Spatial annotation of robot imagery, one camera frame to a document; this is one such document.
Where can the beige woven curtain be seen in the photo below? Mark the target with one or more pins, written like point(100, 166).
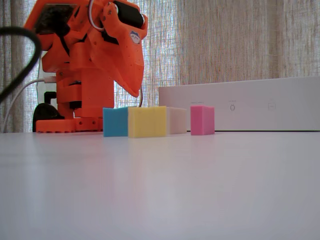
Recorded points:
point(225, 37)

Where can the white cardboard box bin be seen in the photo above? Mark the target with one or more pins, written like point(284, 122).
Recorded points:
point(250, 110)

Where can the white foam cuboid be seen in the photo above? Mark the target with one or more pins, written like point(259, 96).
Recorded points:
point(176, 121)

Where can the black table clamp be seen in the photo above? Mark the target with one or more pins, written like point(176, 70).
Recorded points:
point(43, 112)

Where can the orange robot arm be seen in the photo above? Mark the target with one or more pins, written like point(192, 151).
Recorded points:
point(95, 87)

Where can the yellow foam cuboid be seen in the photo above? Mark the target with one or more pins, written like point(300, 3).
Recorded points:
point(146, 122)

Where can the pink foam cuboid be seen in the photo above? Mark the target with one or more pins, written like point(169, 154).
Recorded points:
point(201, 120)

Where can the orange gripper black motor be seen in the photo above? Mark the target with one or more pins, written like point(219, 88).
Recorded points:
point(130, 62)

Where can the blue foam cuboid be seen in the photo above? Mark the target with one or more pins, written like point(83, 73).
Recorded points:
point(115, 122)

